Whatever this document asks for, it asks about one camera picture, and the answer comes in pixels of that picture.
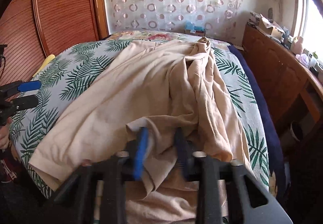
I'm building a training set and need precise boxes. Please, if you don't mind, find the peach printed t-shirt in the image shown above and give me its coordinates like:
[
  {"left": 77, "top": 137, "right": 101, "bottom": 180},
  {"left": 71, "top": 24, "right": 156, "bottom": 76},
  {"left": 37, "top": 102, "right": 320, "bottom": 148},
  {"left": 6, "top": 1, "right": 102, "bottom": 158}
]
[{"left": 28, "top": 37, "right": 251, "bottom": 224}]

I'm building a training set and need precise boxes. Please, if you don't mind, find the person's left hand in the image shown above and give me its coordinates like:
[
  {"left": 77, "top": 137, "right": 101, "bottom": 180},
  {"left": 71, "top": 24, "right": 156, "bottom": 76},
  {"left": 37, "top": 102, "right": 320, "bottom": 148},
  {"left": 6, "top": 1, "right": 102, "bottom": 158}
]
[{"left": 0, "top": 117, "right": 12, "bottom": 150}]

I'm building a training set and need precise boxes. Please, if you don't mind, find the yellow pillow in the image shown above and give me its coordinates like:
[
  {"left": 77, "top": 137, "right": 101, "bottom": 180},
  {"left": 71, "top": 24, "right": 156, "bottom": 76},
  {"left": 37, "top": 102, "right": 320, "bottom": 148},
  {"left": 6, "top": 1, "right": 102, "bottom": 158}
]
[{"left": 32, "top": 54, "right": 56, "bottom": 77}]

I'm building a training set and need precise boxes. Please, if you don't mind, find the dark blue bed sheet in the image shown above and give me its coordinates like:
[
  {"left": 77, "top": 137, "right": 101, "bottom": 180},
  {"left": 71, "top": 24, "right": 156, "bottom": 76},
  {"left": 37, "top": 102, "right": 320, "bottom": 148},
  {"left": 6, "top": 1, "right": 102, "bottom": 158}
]
[{"left": 228, "top": 44, "right": 286, "bottom": 202}]

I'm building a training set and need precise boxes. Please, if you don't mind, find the palm leaf print blanket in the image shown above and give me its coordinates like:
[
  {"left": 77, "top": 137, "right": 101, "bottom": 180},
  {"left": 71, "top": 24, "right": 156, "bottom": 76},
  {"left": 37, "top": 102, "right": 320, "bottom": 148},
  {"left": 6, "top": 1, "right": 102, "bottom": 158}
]
[{"left": 8, "top": 38, "right": 270, "bottom": 224}]

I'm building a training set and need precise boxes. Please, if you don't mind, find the brown wooden sideboard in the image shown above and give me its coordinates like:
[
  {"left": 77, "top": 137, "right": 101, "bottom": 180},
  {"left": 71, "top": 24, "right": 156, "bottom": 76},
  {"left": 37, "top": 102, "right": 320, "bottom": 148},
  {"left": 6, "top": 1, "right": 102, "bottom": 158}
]
[{"left": 241, "top": 23, "right": 323, "bottom": 144}]

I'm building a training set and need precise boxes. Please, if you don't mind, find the floral pink quilt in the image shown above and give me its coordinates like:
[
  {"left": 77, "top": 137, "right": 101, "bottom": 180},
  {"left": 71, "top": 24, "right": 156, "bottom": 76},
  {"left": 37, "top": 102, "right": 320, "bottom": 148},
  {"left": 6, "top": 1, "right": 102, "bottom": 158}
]
[{"left": 105, "top": 30, "right": 230, "bottom": 51}]

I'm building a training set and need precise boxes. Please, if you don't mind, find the pink ceramic vase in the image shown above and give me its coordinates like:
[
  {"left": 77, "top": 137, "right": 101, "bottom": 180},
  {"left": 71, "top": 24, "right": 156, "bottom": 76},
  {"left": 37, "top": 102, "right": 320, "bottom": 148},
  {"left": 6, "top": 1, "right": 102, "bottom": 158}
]
[{"left": 291, "top": 36, "right": 303, "bottom": 55}]

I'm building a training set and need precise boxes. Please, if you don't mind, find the open cardboard box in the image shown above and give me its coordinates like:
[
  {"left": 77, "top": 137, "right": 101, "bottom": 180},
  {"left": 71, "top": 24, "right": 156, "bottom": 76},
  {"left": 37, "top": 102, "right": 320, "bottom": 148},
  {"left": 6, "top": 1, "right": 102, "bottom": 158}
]
[{"left": 258, "top": 14, "right": 285, "bottom": 40}]

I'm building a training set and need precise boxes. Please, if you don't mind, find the blue tissue box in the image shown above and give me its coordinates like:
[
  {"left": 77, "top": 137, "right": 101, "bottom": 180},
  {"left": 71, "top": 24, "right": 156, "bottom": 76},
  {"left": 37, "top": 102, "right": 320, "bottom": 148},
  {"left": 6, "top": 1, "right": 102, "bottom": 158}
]
[{"left": 185, "top": 21, "right": 206, "bottom": 37}]

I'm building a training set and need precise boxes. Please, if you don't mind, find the bright window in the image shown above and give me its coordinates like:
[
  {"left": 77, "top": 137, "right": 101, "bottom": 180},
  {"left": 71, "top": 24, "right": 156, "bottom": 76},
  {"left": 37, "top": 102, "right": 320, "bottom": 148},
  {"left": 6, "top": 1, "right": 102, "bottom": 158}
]
[{"left": 294, "top": 0, "right": 322, "bottom": 61}]

